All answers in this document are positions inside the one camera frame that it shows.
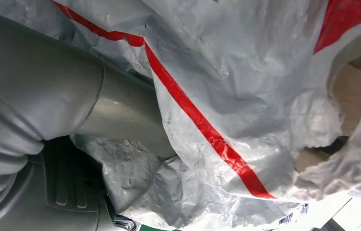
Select green conveyor belt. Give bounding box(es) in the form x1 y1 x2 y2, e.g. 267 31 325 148
139 224 183 231

